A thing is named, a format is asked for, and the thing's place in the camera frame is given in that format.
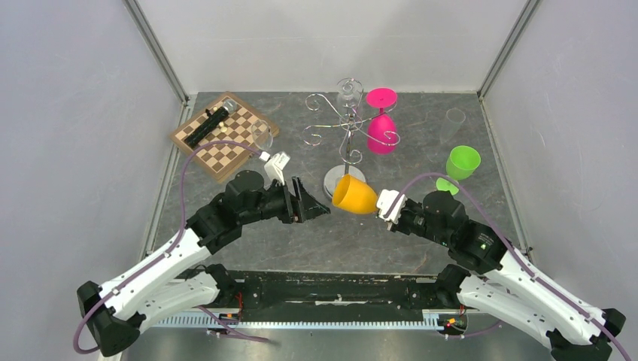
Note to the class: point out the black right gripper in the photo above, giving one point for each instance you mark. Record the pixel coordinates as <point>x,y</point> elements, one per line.
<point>399,226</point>

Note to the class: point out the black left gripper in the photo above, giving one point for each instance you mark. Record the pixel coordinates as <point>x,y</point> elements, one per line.
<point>303,207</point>

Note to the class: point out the orange plastic wine glass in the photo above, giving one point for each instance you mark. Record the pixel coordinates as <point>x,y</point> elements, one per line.
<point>354,196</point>

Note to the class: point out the green plastic wine glass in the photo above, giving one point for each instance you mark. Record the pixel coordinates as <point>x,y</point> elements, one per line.
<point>461,164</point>

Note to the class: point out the clear round wine glass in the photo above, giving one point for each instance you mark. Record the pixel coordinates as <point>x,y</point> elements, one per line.
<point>262,135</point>

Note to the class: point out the clear ribbed flute glass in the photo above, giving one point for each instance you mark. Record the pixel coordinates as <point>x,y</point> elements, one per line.
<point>454,119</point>

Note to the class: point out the chrome wire wine glass rack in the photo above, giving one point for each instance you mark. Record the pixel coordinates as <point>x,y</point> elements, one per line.
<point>351,125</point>

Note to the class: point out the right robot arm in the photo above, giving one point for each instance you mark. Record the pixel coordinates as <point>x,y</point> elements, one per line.
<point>495,278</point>

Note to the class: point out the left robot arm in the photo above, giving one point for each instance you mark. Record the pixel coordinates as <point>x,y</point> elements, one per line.
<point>118,311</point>

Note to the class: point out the pink plastic wine glass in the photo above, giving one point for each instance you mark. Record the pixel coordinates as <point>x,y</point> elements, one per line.
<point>382,137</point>

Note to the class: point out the clear tumbler wine glass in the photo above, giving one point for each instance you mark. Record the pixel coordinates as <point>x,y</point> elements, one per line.
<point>349,95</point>

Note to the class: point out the wooden chessboard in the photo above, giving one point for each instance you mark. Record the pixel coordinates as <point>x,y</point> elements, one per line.
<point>223,160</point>

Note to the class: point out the black flashlight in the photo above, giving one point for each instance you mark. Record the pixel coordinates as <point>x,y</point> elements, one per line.
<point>212,121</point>

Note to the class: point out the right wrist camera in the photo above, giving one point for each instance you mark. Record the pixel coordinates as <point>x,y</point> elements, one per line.
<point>389,205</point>

